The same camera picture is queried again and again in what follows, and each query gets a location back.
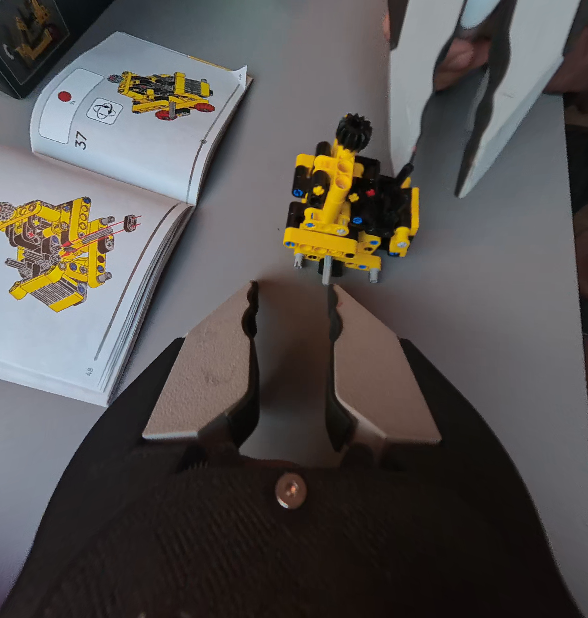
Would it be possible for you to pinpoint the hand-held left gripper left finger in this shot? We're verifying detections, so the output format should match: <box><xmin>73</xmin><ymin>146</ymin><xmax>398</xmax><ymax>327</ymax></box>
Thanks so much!
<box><xmin>142</xmin><ymin>280</ymin><xmax>261</xmax><ymax>457</ymax></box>

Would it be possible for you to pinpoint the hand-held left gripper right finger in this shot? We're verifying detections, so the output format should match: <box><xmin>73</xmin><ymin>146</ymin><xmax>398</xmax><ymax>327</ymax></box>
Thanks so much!
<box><xmin>324</xmin><ymin>284</ymin><xmax>443</xmax><ymax>452</ymax></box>

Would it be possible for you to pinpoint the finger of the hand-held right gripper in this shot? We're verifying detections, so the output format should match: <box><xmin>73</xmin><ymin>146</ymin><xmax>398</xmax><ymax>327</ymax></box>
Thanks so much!
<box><xmin>454</xmin><ymin>0</ymin><xmax>584</xmax><ymax>200</ymax></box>
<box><xmin>388</xmin><ymin>0</ymin><xmax>466</xmax><ymax>179</ymax></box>

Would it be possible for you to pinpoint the yellow black lego vehicle model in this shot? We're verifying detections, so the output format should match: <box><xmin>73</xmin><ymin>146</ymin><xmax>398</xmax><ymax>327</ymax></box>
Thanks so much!
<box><xmin>282</xmin><ymin>113</ymin><xmax>420</xmax><ymax>286</ymax></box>

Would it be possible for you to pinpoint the lego instruction booklet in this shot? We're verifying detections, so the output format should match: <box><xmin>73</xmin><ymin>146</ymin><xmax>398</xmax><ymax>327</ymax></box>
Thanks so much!
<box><xmin>0</xmin><ymin>31</ymin><xmax>253</xmax><ymax>407</ymax></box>

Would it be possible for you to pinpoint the dark lego set box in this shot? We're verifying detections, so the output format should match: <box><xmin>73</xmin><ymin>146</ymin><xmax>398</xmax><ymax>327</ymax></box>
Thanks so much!
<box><xmin>0</xmin><ymin>0</ymin><xmax>113</xmax><ymax>99</ymax></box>

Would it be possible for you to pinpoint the person's right hand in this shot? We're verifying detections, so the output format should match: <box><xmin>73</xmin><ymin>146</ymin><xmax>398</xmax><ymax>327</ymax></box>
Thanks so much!
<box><xmin>434</xmin><ymin>34</ymin><xmax>493</xmax><ymax>92</ymax></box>

